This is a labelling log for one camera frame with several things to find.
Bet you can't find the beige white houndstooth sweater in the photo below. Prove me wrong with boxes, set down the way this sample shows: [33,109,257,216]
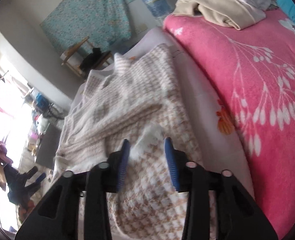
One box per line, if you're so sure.
[54,44,202,239]

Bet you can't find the beige cream clothes pile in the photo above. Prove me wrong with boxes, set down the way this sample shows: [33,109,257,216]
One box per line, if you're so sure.
[172,0,272,30]

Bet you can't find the grey box cabinet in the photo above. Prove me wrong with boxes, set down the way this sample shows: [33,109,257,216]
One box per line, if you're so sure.
[35,124,61,170]

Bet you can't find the black item on chair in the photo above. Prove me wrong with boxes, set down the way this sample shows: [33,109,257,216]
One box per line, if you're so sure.
[80,48,111,72]

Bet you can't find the wooden chair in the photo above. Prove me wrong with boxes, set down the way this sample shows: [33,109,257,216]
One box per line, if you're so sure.
[60,36,114,80]

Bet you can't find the pink floral blanket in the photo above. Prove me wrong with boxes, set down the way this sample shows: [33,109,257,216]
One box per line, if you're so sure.
[164,9,295,238]

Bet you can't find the blue water jug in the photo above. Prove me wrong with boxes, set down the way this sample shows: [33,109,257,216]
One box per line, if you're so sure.
[142,0,172,20]

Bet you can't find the teal floral hanging cloth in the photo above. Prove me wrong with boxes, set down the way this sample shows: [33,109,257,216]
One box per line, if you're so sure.
[40,0,134,54]

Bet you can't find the turquoise garment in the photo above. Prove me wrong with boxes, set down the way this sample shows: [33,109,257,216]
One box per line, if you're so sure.
[276,0,295,23]

